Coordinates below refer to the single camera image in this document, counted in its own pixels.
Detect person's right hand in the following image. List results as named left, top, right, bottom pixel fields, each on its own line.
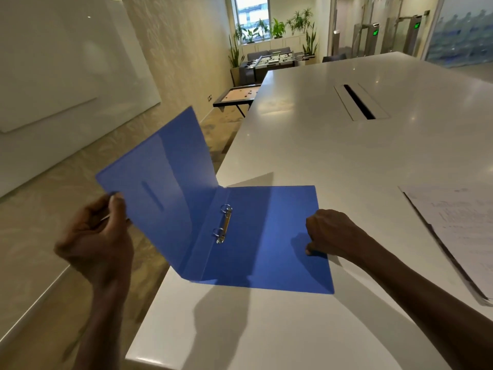
left=305, top=209, right=372, bottom=263

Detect person's left hand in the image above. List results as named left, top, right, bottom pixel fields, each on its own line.
left=53, top=192, right=135, bottom=292

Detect blue folder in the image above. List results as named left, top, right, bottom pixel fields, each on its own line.
left=95, top=106, right=335, bottom=295

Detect printed white paper sheets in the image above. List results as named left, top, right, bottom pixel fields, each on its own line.
left=399, top=183, right=493, bottom=305

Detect person's right forearm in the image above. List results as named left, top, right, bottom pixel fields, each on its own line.
left=354, top=234, right=493, bottom=370

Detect black-framed wooden game board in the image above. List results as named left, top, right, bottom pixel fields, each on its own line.
left=212, top=83, right=262, bottom=118

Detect foosball table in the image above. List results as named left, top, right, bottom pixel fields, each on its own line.
left=238, top=51, right=316, bottom=87

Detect snake plant in beige pot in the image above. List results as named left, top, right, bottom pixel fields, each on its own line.
left=302, top=22, right=319, bottom=66
left=227, top=34, right=245, bottom=87

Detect grey sofa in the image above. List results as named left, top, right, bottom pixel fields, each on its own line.
left=246, top=47, right=292, bottom=62

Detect metal turnstile gate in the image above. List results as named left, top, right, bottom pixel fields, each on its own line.
left=392, top=13, right=424, bottom=57
left=352, top=22, right=380, bottom=58

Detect feathery palm plant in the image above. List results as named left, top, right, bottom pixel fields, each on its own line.
left=286, top=8, right=313, bottom=35

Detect stack of water bottles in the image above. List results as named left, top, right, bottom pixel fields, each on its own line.
left=425, top=9, right=493, bottom=68

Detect window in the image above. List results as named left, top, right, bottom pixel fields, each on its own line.
left=233, top=0, right=270, bottom=33

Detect table cable slot cover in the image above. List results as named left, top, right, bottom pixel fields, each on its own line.
left=333, top=83, right=390, bottom=122

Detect white glass wall board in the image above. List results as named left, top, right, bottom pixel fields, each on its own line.
left=0, top=0, right=162, bottom=199

